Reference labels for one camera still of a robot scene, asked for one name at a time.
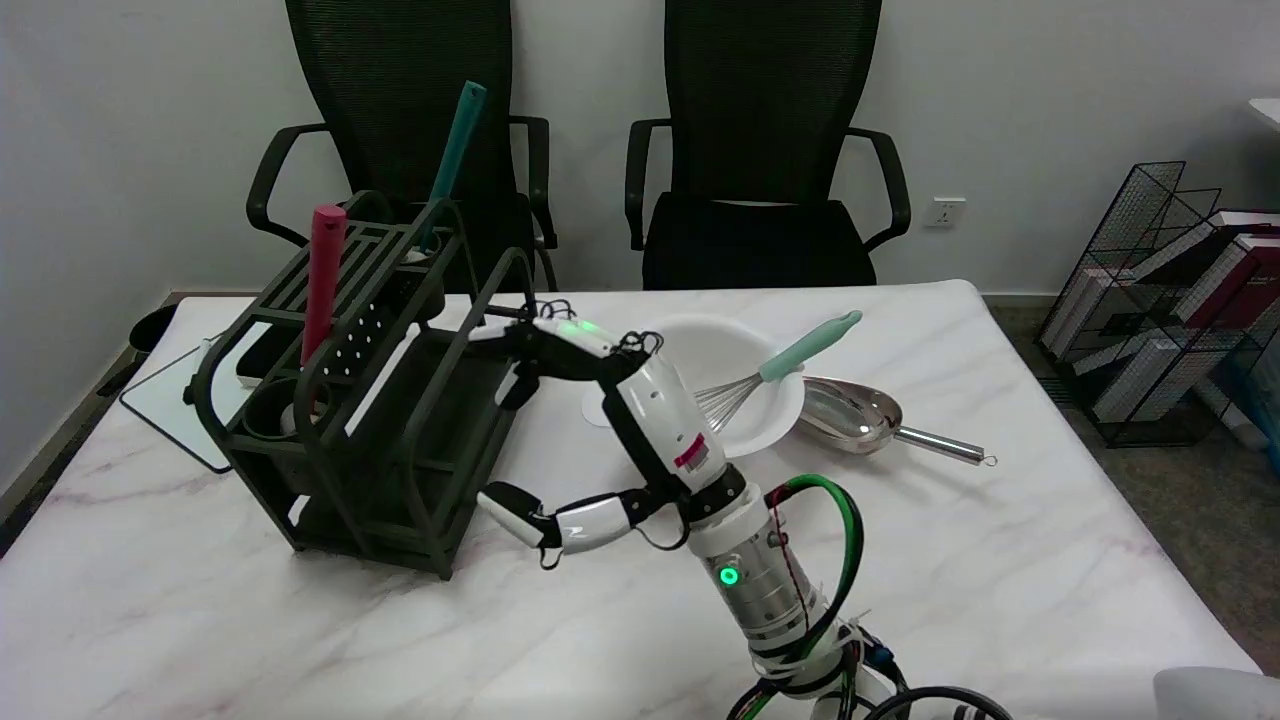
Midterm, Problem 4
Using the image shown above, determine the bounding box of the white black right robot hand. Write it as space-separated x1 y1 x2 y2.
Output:
468 300 751 571

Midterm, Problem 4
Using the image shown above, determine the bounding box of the whisk with mint handle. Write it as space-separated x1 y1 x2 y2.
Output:
695 310 863 433

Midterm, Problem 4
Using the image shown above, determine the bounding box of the white mixing bowl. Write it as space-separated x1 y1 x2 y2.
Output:
582 315 806 459

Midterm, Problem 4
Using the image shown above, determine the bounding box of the stainless steel scoop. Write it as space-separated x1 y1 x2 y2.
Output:
800 377 998 468

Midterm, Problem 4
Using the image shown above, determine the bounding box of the dark green dish rack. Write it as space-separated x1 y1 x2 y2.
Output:
190 190 546 581

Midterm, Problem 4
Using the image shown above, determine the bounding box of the black mesh office chair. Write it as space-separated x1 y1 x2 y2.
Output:
625 0 912 291
246 0 559 293

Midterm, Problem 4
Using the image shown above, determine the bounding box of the white book stack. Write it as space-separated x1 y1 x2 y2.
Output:
1090 335 1186 421

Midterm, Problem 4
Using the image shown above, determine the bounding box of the white flat board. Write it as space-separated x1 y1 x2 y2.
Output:
120 335 263 474

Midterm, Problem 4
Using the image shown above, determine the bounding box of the black floor object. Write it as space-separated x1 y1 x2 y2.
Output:
97 303 181 398

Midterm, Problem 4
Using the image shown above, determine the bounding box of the dark maroon book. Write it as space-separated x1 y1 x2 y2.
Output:
1180 225 1280 331

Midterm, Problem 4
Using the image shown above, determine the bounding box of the white rig part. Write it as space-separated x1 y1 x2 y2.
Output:
1153 667 1280 720

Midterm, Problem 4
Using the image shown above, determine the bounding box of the green robot cable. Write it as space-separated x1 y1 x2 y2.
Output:
765 474 867 656

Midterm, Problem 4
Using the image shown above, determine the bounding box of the teal handled utensil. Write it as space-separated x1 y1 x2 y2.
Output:
418 81 488 251

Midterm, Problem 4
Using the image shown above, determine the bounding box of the red handled utensil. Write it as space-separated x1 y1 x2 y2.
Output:
300 204 348 369

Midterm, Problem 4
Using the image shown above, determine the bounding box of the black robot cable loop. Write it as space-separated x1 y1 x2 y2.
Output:
730 680 1011 720

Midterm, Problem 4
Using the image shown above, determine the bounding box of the black wire book rack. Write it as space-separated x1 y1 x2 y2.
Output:
1035 160 1280 449

